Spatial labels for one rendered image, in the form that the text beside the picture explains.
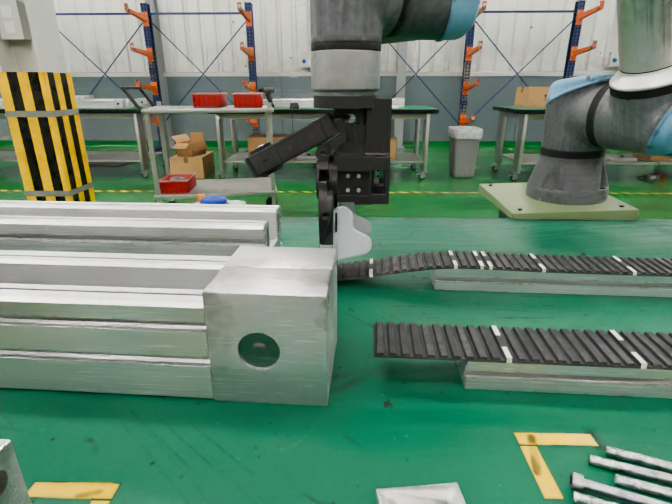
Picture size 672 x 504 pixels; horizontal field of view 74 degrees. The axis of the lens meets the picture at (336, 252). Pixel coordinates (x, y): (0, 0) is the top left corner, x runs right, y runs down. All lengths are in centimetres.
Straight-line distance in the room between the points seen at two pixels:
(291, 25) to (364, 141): 762
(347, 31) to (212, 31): 788
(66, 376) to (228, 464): 16
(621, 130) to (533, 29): 770
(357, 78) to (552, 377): 33
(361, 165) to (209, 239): 20
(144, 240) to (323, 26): 31
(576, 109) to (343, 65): 56
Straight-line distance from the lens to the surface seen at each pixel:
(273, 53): 811
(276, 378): 36
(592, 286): 61
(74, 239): 62
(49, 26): 384
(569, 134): 96
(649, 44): 85
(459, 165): 548
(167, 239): 56
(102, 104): 588
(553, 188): 99
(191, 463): 34
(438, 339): 39
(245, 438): 35
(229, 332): 34
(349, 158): 49
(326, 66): 49
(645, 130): 88
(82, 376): 42
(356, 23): 49
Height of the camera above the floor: 101
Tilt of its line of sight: 20 degrees down
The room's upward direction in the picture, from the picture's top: straight up
